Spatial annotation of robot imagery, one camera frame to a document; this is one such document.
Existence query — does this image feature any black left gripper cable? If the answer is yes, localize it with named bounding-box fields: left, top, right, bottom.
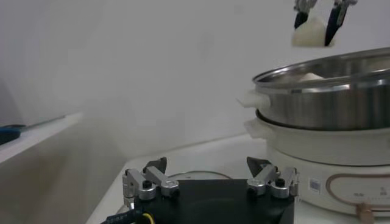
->
left=100, top=209, right=156, bottom=224

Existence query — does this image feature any blue computer mouse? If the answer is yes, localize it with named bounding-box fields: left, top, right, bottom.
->
left=0, top=124, right=27, bottom=146

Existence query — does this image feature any white steamed baozi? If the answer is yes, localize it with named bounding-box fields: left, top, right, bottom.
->
left=291, top=16, right=335, bottom=48

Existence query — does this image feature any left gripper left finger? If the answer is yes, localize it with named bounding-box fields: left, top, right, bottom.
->
left=121, top=156, right=181, bottom=211

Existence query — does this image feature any white side table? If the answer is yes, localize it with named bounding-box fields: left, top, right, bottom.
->
left=0, top=111, right=83, bottom=165

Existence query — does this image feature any white electric cooker pot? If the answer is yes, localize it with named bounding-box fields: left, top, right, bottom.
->
left=243, top=111, right=390, bottom=219

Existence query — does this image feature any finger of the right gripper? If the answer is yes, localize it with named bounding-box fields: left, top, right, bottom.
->
left=292, top=0, right=318, bottom=30
left=324, top=0, right=359, bottom=47

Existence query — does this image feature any round glass pot lid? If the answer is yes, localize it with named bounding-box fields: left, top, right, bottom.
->
left=115, top=170, right=234, bottom=214

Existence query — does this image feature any stainless steel steamer basket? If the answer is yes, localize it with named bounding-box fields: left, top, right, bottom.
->
left=236, top=47, right=390, bottom=131

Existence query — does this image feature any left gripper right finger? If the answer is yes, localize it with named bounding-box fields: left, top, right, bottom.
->
left=246, top=156, right=302, bottom=200

